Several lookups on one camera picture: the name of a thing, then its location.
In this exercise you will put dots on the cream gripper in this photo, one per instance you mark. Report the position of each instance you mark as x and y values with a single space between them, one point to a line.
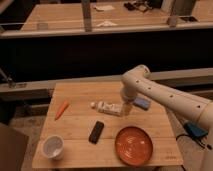
126 108

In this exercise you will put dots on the white plastic bottle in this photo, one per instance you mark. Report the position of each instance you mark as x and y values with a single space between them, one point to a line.
107 108

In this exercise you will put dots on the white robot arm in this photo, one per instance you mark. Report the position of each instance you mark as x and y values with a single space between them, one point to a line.
194 108

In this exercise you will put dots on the orange ceramic bowl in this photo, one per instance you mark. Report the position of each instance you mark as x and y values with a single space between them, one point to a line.
133 146

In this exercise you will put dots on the blue sponge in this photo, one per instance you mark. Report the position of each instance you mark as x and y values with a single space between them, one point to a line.
142 103

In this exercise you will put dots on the black remote control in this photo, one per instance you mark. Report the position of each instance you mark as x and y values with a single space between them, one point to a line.
96 132

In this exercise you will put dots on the orange carrot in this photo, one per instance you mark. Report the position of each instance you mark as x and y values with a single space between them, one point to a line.
61 110

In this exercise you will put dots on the blue electronic box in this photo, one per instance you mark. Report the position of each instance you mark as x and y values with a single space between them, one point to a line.
194 131

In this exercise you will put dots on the white paper cup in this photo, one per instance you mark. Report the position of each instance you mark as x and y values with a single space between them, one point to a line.
52 147

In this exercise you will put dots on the white crumpled paper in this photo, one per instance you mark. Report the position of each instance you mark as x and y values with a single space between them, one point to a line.
107 24

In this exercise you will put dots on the white paper sheet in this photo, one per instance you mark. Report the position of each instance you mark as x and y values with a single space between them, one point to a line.
104 8

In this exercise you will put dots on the black tool pile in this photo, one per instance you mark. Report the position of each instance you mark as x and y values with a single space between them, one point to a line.
141 5

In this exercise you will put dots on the wooden workbench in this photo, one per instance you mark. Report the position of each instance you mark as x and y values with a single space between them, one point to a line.
56 18

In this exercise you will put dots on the metal post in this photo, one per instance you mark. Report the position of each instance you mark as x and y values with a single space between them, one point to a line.
86 15
181 9

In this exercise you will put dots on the metal post right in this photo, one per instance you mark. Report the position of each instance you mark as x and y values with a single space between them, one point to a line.
181 9

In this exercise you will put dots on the metal clamp bracket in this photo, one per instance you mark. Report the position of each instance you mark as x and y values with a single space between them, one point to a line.
10 82

